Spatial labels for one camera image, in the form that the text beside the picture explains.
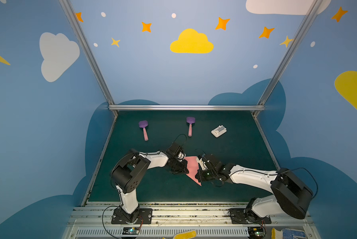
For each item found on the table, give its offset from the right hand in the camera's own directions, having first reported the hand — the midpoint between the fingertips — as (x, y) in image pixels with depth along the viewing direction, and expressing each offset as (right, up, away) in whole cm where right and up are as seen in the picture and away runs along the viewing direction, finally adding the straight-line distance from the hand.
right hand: (195, 175), depth 85 cm
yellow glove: (-4, -23, -16) cm, 28 cm away
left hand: (-3, 0, +3) cm, 4 cm away
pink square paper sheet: (-1, +3, +6) cm, 7 cm away
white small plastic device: (+21, +26, +25) cm, 41 cm away
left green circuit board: (-33, -23, -14) cm, 42 cm away
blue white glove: (+42, -23, -15) cm, 51 cm away
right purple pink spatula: (-1, +33, +30) cm, 45 cm away
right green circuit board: (+28, -23, -13) cm, 39 cm away
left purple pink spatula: (-37, +30, +28) cm, 55 cm away
